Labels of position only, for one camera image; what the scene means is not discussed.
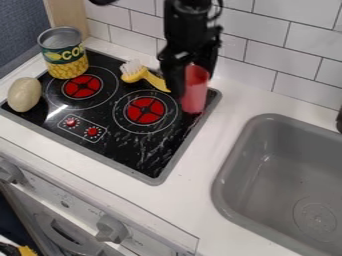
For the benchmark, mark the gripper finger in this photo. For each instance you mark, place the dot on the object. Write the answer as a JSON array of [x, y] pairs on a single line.
[[173, 78], [212, 63]]

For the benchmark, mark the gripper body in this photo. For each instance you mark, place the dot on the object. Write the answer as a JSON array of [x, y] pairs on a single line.
[[191, 45]]

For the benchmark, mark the red cup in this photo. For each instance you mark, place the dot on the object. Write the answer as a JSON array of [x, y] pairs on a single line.
[[195, 90]]

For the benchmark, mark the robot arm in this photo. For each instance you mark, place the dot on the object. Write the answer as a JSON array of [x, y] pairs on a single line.
[[185, 16]]

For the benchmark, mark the toy stove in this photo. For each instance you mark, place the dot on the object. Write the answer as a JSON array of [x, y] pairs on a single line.
[[111, 133]]

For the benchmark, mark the yellow brush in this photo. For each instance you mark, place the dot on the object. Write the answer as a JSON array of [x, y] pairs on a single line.
[[140, 74]]

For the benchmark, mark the yellow and green can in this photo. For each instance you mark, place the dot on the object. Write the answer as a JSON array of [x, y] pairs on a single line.
[[67, 56]]

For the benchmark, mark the wooden board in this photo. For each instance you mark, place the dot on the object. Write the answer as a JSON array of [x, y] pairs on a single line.
[[67, 15]]

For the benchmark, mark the toy sink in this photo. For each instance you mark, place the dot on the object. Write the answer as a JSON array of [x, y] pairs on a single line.
[[285, 186]]

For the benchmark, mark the beige toy potato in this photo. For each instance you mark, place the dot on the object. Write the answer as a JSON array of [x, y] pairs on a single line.
[[24, 94]]

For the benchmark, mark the yellow and black tool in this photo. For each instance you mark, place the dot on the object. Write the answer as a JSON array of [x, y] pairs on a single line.
[[20, 250]]

